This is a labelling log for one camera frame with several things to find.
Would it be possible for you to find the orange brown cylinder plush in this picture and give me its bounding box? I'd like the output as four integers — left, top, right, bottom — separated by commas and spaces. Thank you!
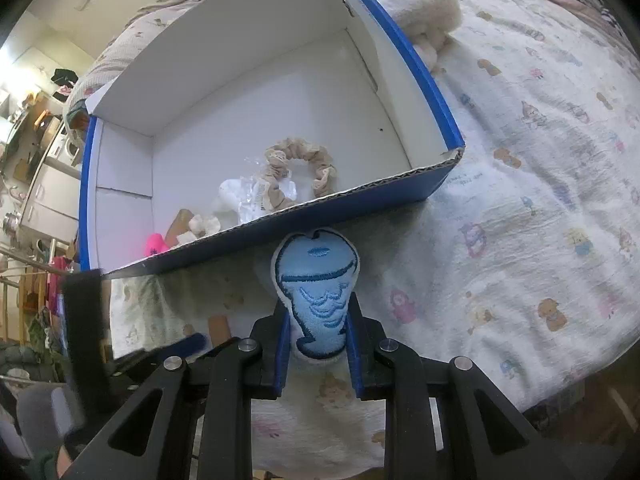
164, 208, 194, 248

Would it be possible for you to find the beige lace scrunchie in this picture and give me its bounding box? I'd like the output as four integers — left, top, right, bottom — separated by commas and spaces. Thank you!
258, 138, 337, 212

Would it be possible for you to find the pink rubber duck toy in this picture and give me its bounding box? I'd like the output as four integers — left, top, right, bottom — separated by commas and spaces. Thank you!
144, 233, 169, 257

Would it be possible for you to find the white cabinet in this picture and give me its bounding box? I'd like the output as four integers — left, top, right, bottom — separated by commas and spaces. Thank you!
20, 162, 80, 243

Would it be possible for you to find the cream fluffy scrunchie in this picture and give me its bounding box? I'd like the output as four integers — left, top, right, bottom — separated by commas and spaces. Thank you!
176, 214, 221, 245

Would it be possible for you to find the cartoon print bed quilt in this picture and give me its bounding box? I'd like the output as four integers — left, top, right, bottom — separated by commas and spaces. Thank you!
64, 0, 639, 479

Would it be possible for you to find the white washing machine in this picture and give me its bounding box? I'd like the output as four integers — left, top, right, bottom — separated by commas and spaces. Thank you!
49, 127, 81, 167

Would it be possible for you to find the white box with blue tape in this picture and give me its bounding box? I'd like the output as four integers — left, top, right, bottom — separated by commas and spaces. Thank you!
78, 0, 464, 278

